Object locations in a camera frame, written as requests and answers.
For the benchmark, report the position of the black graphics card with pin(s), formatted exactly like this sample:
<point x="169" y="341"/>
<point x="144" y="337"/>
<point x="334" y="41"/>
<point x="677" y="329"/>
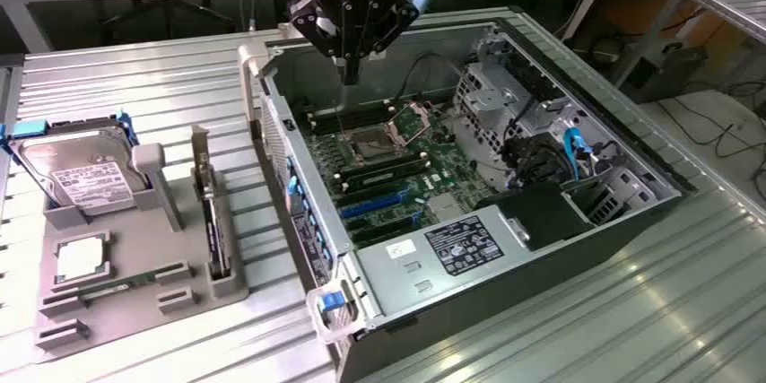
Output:
<point x="211" y="203"/>

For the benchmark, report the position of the black RAM slot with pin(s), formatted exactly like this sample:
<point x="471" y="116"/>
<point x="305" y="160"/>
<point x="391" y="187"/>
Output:
<point x="383" y="165"/>
<point x="350" y="116"/>

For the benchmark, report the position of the metal socket cover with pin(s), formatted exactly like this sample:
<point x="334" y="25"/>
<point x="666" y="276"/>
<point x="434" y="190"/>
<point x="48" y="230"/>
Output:
<point x="410" y="120"/>

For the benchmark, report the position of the metal disk bay cage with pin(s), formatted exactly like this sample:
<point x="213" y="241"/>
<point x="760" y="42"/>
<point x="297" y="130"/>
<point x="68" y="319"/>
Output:
<point x="497" y="87"/>

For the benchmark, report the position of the CPU socket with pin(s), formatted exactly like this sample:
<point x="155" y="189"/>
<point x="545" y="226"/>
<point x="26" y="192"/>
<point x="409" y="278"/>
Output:
<point x="370" y="145"/>

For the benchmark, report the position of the installed RAM stick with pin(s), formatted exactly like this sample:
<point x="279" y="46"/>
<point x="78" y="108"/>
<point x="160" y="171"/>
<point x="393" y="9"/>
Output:
<point x="383" y="177"/>

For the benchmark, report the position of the blue expansion slot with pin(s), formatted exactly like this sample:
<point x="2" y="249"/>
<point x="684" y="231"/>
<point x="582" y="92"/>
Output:
<point x="371" y="204"/>

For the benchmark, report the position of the silver chipset heat sink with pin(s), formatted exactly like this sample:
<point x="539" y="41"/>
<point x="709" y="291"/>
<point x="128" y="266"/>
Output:
<point x="449" y="207"/>

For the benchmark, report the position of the black expansion slot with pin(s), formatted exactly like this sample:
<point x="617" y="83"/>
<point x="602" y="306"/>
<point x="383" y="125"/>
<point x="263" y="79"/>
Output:
<point x="386" y="223"/>

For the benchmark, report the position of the black fan shroud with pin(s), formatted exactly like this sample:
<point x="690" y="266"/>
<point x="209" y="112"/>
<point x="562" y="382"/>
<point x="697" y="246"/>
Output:
<point x="538" y="217"/>

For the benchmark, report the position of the silver hard disk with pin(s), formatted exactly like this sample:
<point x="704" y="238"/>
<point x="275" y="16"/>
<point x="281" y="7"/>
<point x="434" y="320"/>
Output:
<point x="84" y="172"/>

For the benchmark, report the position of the blue disk caddy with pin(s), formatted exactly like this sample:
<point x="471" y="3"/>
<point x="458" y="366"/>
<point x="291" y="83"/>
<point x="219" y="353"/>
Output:
<point x="27" y="129"/>

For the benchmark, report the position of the grey power supply unit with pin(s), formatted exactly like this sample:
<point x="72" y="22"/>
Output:
<point x="407" y="275"/>

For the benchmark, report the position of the grey parts rack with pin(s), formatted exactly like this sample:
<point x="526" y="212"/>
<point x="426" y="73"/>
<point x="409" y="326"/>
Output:
<point x="150" y="257"/>

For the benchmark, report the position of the open grey PC case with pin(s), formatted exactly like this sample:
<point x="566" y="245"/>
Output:
<point x="479" y="293"/>

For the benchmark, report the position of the blue case latch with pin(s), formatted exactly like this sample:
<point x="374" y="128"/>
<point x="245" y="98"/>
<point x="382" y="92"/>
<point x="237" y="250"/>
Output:
<point x="331" y="303"/>

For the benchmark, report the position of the silver CPU chip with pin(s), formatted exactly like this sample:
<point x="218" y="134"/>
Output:
<point x="80" y="259"/>

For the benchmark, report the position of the green RAM stick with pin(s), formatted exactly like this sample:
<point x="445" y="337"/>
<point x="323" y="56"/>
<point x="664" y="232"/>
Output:
<point x="128" y="283"/>

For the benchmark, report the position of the metal slat table frame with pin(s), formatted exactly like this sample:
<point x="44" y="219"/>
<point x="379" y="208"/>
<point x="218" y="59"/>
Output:
<point x="718" y="2"/>

